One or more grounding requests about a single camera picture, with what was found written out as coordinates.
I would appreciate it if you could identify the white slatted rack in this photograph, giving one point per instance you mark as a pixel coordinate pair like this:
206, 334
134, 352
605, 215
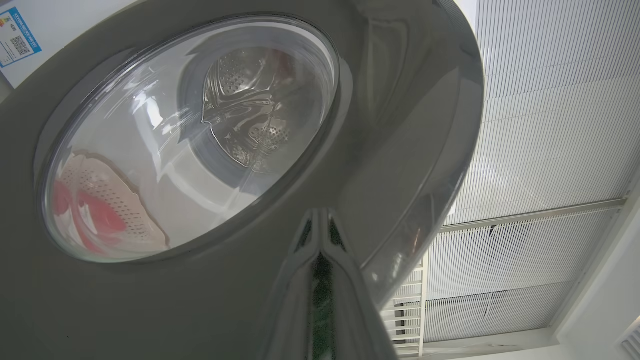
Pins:
405, 320

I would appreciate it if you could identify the white air vent grille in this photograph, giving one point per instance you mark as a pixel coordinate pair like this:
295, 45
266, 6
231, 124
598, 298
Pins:
632, 345

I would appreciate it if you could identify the steel washing machine drum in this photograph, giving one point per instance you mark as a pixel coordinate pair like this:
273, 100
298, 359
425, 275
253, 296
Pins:
240, 100

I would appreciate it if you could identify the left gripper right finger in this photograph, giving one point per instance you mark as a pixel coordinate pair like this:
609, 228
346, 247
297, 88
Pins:
355, 315

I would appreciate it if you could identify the black glass washing machine door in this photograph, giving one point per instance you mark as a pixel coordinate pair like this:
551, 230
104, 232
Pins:
390, 125

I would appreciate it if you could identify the blue energy label sticker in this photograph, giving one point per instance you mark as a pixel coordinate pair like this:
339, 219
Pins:
17, 40

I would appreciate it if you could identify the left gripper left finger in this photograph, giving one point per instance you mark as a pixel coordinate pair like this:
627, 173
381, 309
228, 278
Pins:
295, 310

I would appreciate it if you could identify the white washing machine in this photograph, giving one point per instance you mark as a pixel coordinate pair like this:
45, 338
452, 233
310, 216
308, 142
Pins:
75, 25

